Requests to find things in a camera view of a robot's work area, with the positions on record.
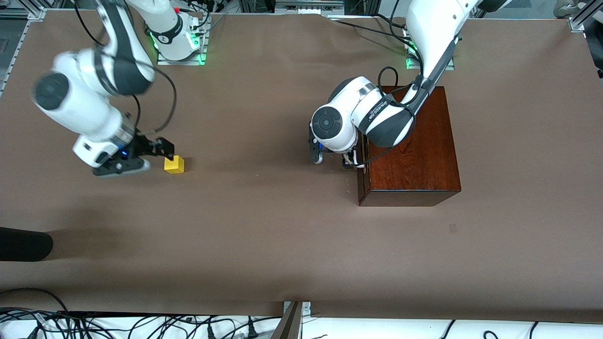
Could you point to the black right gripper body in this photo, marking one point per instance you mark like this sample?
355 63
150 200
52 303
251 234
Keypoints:
144 145

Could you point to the yellow block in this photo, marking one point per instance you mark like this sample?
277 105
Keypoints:
174 165

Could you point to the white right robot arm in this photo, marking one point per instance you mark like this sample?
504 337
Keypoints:
80 108

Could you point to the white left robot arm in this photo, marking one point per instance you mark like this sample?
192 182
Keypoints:
391 122

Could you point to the dark brown wooden cabinet box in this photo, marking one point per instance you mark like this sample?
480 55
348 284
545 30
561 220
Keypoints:
424 160

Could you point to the brown paper table cover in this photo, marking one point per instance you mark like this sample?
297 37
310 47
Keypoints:
235 226

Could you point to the black cylinder object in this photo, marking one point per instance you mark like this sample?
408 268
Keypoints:
23 244

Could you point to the aluminium profile corner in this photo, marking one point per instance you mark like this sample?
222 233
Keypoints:
577 23
37 14

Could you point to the dark grey metal beam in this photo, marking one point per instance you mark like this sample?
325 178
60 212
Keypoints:
287 327

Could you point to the black power plug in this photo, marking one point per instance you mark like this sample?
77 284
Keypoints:
253 332

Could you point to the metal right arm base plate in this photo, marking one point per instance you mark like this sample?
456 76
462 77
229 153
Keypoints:
162 61

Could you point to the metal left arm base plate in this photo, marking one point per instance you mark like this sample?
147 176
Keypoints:
411 63

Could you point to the aluminium corner bracket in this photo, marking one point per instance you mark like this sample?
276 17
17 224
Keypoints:
306 308

